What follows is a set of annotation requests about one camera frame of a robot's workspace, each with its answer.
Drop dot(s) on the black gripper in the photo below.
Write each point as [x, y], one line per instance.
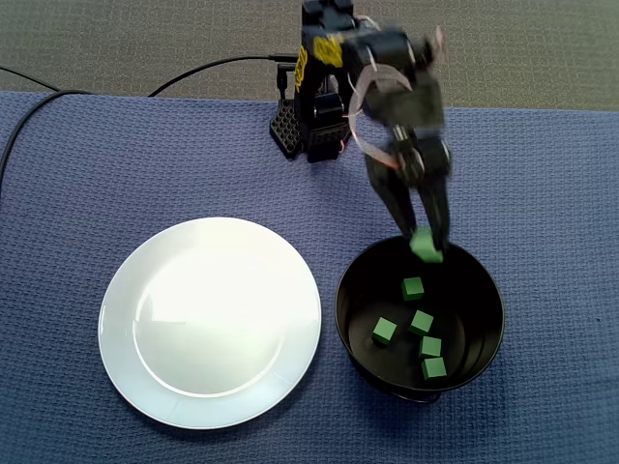
[420, 166]

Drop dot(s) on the green cube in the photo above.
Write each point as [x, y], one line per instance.
[426, 245]
[412, 288]
[421, 323]
[384, 331]
[430, 346]
[433, 369]

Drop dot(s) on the black metal bucket container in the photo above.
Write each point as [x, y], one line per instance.
[464, 309]

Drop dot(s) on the white round plate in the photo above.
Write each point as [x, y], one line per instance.
[213, 319]

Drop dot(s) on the blue woven table cloth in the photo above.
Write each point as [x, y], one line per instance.
[556, 193]

